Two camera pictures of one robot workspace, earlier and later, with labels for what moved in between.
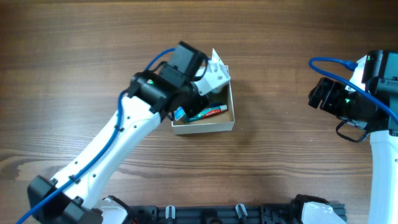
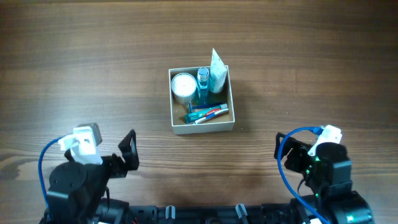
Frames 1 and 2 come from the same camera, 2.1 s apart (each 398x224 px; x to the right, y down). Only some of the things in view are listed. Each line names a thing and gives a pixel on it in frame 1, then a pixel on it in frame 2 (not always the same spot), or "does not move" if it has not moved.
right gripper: [321, 93] → [294, 154]
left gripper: [195, 101] → [117, 163]
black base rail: [216, 214] does not move
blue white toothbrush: [179, 113] → [211, 115]
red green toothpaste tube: [208, 112] does not move
